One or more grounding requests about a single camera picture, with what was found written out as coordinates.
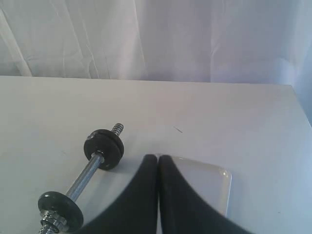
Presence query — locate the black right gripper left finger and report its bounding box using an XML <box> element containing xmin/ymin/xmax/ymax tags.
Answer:
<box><xmin>77</xmin><ymin>155</ymin><xmax>158</xmax><ymax>234</ymax></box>

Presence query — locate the chrome spin-lock collar nut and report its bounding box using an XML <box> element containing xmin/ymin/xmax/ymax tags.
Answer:
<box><xmin>39</xmin><ymin>211</ymin><xmax>68</xmax><ymax>234</ymax></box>

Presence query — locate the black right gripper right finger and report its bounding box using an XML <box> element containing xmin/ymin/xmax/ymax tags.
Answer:
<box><xmin>158</xmin><ymin>155</ymin><xmax>248</xmax><ymax>234</ymax></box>

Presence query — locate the chrome threaded dumbbell bar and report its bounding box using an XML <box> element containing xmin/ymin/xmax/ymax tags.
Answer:
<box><xmin>40</xmin><ymin>123</ymin><xmax>124</xmax><ymax>233</ymax></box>

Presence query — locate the white backdrop cloth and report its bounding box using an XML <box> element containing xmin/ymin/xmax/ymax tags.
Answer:
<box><xmin>0</xmin><ymin>0</ymin><xmax>312</xmax><ymax>98</ymax></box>

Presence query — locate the white plastic tray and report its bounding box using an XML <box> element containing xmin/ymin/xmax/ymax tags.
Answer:
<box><xmin>170</xmin><ymin>156</ymin><xmax>232</xmax><ymax>216</ymax></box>

